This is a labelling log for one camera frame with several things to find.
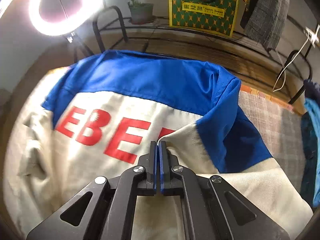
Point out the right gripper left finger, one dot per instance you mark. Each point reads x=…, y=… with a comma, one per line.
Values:
x=105, y=208

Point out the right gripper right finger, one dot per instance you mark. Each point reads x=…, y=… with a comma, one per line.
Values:
x=211, y=207

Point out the white and blue work jacket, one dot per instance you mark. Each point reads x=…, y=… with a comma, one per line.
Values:
x=97, y=117

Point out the teal and navy folded clothes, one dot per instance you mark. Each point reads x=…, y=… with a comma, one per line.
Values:
x=310, y=137

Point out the black metal clothes rack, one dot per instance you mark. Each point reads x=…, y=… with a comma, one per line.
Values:
x=244, y=58

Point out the grey plaid blanket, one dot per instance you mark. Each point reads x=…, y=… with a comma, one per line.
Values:
x=279, y=127

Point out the orange cloth under blanket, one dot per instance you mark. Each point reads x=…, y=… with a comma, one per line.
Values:
x=265, y=94

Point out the potted plant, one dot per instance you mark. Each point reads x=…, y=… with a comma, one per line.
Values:
x=141, y=13

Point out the white clip desk lamp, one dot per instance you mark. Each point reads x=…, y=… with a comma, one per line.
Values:
x=313, y=39

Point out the yellow green patterned box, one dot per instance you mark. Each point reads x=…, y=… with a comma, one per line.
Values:
x=216, y=17

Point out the ring light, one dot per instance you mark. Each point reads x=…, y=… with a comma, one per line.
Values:
x=70, y=21

